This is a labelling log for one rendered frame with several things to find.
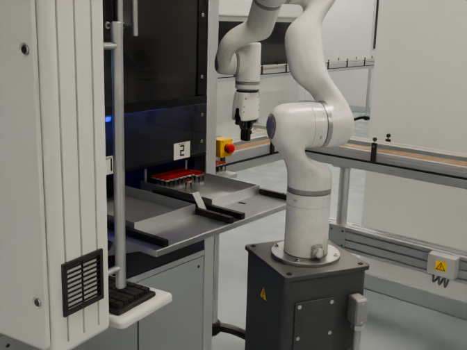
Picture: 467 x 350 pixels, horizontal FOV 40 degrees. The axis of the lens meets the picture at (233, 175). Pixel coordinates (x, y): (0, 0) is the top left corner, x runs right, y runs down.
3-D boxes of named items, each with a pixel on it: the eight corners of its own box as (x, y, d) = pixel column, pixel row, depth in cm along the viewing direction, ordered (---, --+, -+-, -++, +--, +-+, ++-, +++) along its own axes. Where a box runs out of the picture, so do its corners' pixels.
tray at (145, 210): (62, 210, 205) (61, 199, 204) (123, 194, 225) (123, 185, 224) (134, 234, 184) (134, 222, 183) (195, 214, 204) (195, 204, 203)
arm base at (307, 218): (353, 262, 173) (358, 196, 169) (291, 271, 166) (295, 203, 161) (317, 239, 190) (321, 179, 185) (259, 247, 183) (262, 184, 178)
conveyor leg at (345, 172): (322, 314, 318) (332, 163, 299) (331, 308, 324) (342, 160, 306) (338, 319, 312) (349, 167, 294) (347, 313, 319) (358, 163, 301)
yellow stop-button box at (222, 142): (206, 155, 254) (207, 137, 252) (218, 153, 259) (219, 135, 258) (221, 158, 249) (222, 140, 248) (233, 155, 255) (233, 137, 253)
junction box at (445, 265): (425, 272, 274) (427, 253, 272) (430, 269, 278) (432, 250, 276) (453, 280, 267) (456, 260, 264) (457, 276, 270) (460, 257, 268)
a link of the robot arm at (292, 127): (339, 194, 170) (345, 105, 164) (274, 198, 164) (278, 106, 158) (319, 183, 181) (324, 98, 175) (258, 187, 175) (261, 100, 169)
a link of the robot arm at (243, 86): (246, 79, 223) (245, 87, 224) (230, 80, 216) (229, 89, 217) (265, 81, 218) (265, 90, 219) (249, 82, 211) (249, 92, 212)
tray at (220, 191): (140, 190, 231) (140, 180, 230) (189, 178, 250) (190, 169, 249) (211, 209, 210) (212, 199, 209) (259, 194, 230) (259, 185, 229)
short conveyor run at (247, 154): (198, 183, 257) (198, 145, 253) (170, 176, 266) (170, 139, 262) (293, 157, 309) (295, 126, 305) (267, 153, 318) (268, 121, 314)
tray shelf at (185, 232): (48, 219, 201) (48, 213, 201) (198, 180, 255) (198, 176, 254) (156, 257, 172) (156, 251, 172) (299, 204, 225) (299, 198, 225)
